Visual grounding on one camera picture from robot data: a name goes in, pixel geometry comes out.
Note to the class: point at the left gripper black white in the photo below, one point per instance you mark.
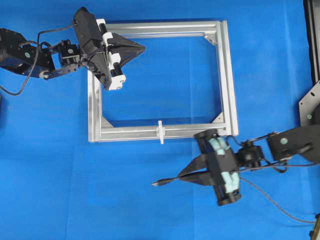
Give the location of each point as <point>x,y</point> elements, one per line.
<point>93,36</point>

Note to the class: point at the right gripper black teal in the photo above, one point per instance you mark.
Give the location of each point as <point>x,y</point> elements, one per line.
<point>221,163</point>

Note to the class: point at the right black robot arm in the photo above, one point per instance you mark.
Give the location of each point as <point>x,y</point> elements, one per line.
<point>304,141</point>

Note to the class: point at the brass object bottom right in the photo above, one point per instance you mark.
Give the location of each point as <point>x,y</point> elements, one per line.
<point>314,234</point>

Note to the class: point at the blue cloth mat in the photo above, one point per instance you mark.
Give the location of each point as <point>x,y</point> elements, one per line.
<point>56,185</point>

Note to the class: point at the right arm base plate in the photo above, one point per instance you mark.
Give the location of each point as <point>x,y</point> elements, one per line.
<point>309,105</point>

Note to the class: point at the black frame at right edge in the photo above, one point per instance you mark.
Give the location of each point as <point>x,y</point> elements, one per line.
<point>312,20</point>

